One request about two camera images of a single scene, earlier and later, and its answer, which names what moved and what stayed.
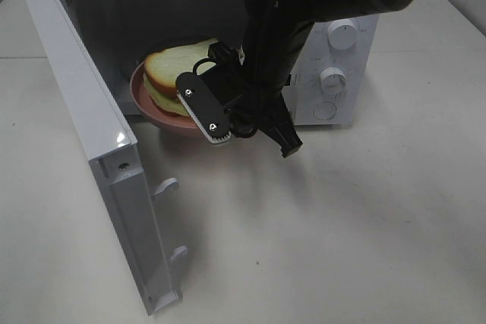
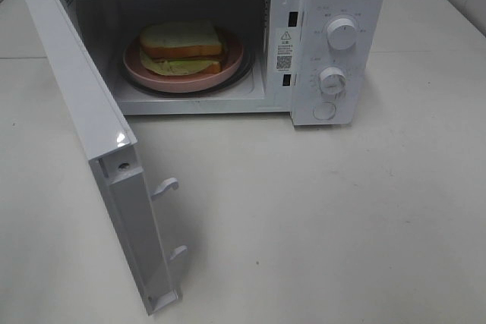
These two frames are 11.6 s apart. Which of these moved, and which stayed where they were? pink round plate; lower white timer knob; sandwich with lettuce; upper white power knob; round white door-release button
Moved: sandwich with lettuce; pink round plate
Stayed: round white door-release button; upper white power knob; lower white timer knob
